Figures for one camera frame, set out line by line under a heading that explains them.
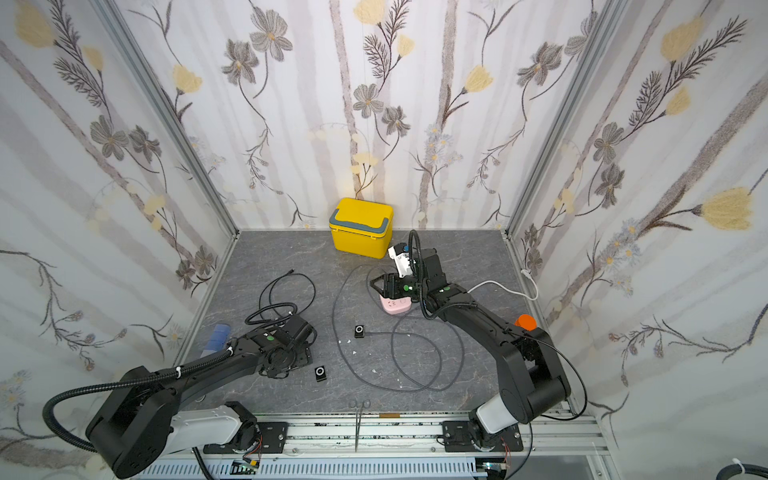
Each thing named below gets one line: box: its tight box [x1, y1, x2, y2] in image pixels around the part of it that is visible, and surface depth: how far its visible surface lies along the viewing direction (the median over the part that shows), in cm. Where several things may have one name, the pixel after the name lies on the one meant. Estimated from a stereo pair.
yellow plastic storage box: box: [329, 197, 394, 259], surface depth 107 cm
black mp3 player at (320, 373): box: [314, 365, 327, 382], surface depth 86 cm
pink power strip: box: [379, 295, 412, 315], surface depth 98 cm
